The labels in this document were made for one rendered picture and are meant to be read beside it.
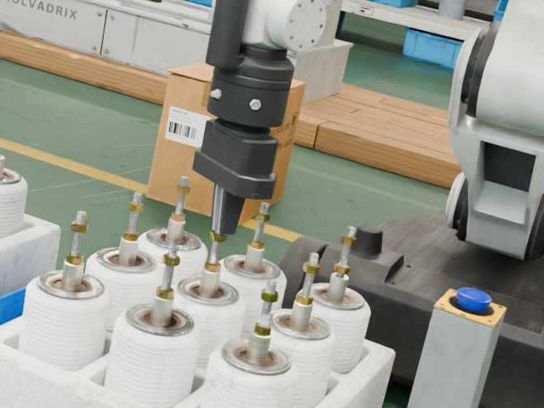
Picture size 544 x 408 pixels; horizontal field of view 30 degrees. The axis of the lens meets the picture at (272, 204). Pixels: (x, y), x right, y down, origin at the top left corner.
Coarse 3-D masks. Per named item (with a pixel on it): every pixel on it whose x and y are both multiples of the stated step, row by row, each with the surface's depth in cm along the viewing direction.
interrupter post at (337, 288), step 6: (336, 276) 126; (330, 282) 127; (336, 282) 126; (342, 282) 126; (330, 288) 126; (336, 288) 126; (342, 288) 126; (330, 294) 127; (336, 294) 126; (342, 294) 127; (336, 300) 126; (342, 300) 127
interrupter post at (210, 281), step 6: (204, 270) 119; (204, 276) 119; (210, 276) 119; (216, 276) 119; (204, 282) 119; (210, 282) 119; (216, 282) 120; (204, 288) 120; (210, 288) 119; (216, 288) 120; (204, 294) 120; (210, 294) 120; (216, 294) 120
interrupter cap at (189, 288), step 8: (184, 280) 122; (192, 280) 123; (200, 280) 123; (176, 288) 120; (184, 288) 120; (192, 288) 121; (224, 288) 122; (232, 288) 123; (184, 296) 118; (192, 296) 118; (200, 296) 118; (208, 296) 120; (216, 296) 120; (224, 296) 120; (232, 296) 120; (208, 304) 117; (216, 304) 117; (224, 304) 118
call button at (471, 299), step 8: (464, 288) 116; (472, 288) 117; (456, 296) 116; (464, 296) 114; (472, 296) 114; (480, 296) 115; (488, 296) 116; (464, 304) 115; (472, 304) 114; (480, 304) 114; (488, 304) 114
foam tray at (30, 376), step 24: (0, 336) 115; (240, 336) 128; (0, 360) 111; (24, 360) 111; (96, 360) 114; (360, 360) 133; (384, 360) 130; (0, 384) 111; (24, 384) 110; (48, 384) 109; (72, 384) 108; (96, 384) 109; (336, 384) 122; (360, 384) 122; (384, 384) 133
